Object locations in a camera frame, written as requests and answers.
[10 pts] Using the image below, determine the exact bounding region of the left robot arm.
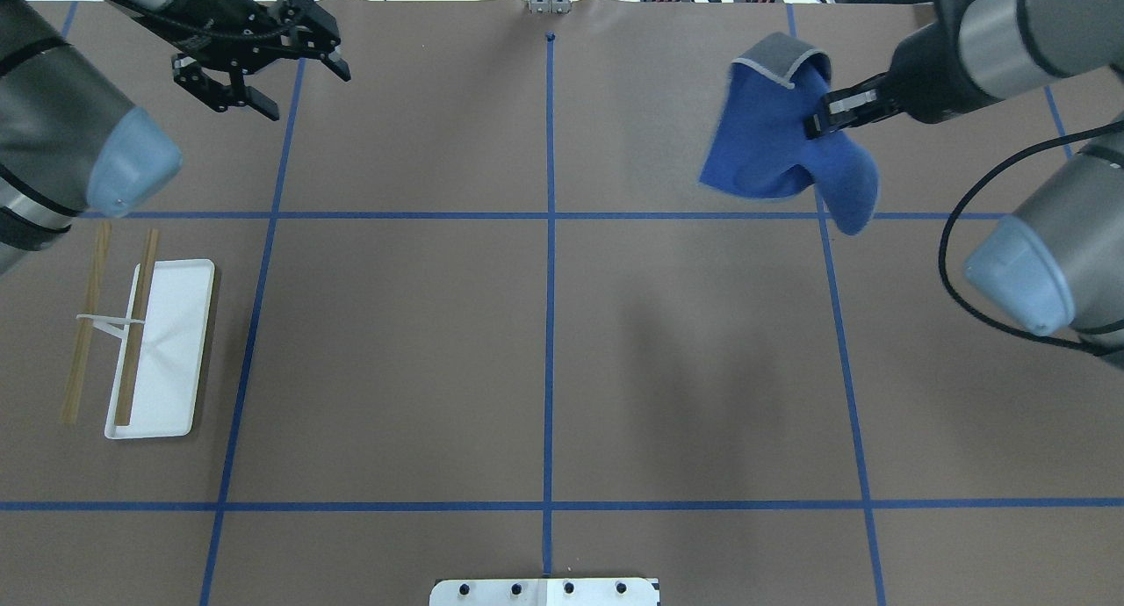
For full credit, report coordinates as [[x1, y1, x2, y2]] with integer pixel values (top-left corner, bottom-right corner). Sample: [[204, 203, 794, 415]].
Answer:
[[1, 0, 352, 272]]

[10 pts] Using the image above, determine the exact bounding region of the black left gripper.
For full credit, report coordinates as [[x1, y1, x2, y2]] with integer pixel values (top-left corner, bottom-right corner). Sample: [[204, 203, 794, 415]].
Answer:
[[171, 0, 352, 121]]

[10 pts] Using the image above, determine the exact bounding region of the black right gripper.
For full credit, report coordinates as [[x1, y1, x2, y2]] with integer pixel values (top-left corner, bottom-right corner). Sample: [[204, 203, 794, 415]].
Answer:
[[803, 71, 904, 141]]

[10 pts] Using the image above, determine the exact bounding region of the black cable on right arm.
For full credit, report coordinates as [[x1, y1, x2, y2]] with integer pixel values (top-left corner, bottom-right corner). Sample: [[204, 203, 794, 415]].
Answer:
[[939, 119, 1124, 358]]

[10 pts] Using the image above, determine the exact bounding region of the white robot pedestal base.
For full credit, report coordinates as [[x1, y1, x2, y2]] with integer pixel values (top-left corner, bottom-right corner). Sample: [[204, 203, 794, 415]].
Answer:
[[429, 577, 662, 605]]

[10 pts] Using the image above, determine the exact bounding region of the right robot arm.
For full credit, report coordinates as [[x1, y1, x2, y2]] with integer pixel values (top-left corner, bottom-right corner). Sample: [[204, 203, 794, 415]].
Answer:
[[803, 0, 1123, 367]]

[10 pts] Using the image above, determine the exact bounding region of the blue towel with grey edge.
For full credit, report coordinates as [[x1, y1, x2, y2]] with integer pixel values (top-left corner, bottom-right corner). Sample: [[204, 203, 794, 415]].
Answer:
[[699, 31, 880, 236]]

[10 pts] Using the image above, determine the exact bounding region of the white towel rack with wooden bars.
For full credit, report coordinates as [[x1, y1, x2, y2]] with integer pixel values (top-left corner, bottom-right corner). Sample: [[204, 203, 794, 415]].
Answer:
[[60, 221, 217, 438]]

